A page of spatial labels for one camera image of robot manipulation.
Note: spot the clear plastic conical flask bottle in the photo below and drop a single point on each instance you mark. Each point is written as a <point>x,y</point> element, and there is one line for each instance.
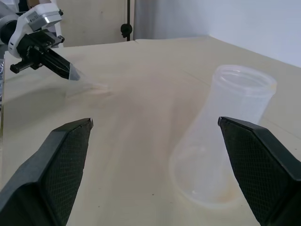
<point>237,101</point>

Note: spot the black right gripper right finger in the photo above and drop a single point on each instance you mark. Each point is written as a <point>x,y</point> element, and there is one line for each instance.
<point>265,174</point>

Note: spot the brown wooden panel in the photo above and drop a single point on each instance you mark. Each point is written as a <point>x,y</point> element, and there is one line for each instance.
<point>94,21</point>

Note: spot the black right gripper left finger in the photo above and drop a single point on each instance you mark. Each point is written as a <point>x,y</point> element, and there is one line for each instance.
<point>35,183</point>

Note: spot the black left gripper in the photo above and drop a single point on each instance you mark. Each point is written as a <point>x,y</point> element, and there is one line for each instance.
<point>31,50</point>

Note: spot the black stand pole with knob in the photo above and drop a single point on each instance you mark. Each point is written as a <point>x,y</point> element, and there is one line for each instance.
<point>126,27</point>

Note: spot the dark patterned object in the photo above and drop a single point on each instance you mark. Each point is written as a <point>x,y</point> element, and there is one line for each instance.
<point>1,87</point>

